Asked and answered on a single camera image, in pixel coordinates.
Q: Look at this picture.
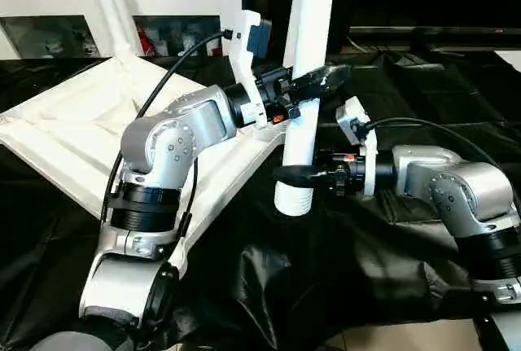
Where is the white plastic table leg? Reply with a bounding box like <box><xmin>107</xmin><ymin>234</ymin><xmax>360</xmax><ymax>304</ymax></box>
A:
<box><xmin>85</xmin><ymin>0</ymin><xmax>140</xmax><ymax>61</ymax></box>
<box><xmin>274</xmin><ymin>0</ymin><xmax>339</xmax><ymax>218</ymax></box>

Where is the white plastic table top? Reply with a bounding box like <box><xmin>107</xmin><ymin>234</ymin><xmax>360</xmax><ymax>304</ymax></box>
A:
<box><xmin>0</xmin><ymin>56</ymin><xmax>287</xmax><ymax>280</ymax></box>

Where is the black table mat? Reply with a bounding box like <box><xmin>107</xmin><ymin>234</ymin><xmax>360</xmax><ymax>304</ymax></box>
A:
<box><xmin>0</xmin><ymin>46</ymin><xmax>521</xmax><ymax>351</ymax></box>

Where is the white glass-door cabinet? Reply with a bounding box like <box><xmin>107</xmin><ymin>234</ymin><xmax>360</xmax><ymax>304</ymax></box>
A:
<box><xmin>0</xmin><ymin>0</ymin><xmax>243</xmax><ymax>60</ymax></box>

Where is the white flat sheet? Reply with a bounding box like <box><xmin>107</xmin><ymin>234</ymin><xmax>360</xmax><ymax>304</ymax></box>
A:
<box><xmin>494</xmin><ymin>50</ymin><xmax>521</xmax><ymax>72</ymax></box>

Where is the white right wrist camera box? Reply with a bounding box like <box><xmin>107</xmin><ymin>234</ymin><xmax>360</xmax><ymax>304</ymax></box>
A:
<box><xmin>335</xmin><ymin>96</ymin><xmax>380</xmax><ymax>198</ymax></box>

